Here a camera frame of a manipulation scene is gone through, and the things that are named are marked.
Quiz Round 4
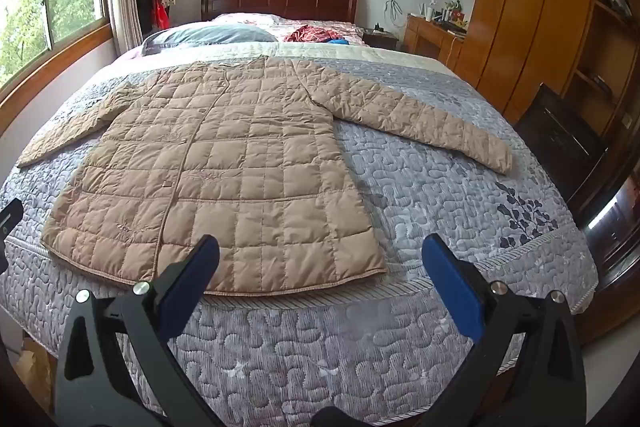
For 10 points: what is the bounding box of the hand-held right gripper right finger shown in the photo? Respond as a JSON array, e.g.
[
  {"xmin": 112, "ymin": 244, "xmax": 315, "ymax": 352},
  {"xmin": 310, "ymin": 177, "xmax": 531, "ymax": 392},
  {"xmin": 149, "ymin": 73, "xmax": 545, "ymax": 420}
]
[{"xmin": 421, "ymin": 233, "xmax": 588, "ymax": 427}]

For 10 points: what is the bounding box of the grey patterned quilted bedspread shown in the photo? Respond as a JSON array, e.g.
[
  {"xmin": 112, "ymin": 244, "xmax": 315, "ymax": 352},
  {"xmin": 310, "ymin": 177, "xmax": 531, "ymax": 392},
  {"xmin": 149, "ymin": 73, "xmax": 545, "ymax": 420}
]
[{"xmin": 0, "ymin": 42, "xmax": 601, "ymax": 427}]

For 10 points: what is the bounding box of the dark wooden cabinet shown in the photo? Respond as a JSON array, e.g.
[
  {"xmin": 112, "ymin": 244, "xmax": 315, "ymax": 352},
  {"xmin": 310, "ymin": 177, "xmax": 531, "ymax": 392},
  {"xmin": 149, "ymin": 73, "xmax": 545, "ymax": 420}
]
[{"xmin": 574, "ymin": 167, "xmax": 640, "ymax": 344}]

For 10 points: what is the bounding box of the tan quilted jacket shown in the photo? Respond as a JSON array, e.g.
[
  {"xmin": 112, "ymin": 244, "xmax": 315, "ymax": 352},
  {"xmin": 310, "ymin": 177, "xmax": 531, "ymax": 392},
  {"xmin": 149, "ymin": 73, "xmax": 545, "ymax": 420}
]
[{"xmin": 16, "ymin": 57, "xmax": 514, "ymax": 297}]

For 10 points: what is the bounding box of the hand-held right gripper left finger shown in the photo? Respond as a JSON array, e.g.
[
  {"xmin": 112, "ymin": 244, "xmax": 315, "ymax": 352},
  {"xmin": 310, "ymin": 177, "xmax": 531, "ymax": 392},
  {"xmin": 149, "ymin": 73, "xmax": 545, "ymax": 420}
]
[{"xmin": 54, "ymin": 234, "xmax": 236, "ymax": 427}]

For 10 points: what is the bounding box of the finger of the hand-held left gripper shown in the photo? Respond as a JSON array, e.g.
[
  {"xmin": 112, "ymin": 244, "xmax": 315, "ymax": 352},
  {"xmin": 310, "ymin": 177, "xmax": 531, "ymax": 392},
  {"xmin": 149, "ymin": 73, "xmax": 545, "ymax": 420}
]
[{"xmin": 0, "ymin": 199, "xmax": 25, "ymax": 239}]

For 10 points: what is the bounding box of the open wooden shelf unit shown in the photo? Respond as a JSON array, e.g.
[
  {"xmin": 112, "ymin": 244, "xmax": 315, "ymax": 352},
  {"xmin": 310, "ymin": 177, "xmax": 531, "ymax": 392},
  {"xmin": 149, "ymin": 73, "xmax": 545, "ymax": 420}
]
[{"xmin": 565, "ymin": 0, "xmax": 640, "ymax": 148}]

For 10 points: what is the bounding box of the wooden desk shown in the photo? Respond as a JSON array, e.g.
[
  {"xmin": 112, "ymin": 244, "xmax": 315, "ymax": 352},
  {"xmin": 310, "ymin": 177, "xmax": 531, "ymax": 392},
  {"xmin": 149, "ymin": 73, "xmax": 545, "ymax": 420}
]
[{"xmin": 404, "ymin": 14, "xmax": 469, "ymax": 68}]

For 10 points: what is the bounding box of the large wooden framed window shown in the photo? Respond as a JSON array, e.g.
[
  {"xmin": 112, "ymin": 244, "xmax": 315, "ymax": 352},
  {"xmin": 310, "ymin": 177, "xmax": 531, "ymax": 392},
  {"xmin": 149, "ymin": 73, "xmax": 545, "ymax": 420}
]
[{"xmin": 0, "ymin": 0, "xmax": 114, "ymax": 118}]

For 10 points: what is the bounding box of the grey pillow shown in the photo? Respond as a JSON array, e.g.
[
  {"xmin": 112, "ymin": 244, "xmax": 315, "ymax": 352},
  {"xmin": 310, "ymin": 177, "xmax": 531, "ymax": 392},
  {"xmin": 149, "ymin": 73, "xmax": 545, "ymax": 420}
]
[{"xmin": 141, "ymin": 24, "xmax": 278, "ymax": 56}]

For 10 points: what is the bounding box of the wooden wardrobe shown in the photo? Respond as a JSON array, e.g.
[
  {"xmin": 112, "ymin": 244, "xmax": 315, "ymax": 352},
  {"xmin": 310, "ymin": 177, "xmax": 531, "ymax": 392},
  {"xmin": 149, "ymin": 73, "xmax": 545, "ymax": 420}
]
[{"xmin": 422, "ymin": 0, "xmax": 601, "ymax": 124}]

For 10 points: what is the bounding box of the red patterned cloth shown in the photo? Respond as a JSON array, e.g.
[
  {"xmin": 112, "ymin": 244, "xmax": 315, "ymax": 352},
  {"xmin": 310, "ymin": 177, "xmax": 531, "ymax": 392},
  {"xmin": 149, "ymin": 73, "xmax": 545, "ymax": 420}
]
[{"xmin": 284, "ymin": 25, "xmax": 346, "ymax": 44}]

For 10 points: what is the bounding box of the pink floral bedsheet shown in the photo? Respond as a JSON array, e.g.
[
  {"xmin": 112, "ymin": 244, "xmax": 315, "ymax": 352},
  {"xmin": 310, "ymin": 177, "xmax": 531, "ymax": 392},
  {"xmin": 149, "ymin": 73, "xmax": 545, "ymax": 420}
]
[{"xmin": 210, "ymin": 13, "xmax": 366, "ymax": 48}]

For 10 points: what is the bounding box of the dark nightstand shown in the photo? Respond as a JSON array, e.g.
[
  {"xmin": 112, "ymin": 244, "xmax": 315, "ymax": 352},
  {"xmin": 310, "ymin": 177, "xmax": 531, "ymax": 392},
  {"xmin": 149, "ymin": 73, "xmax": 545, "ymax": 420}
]
[{"xmin": 362, "ymin": 31, "xmax": 401, "ymax": 52}]

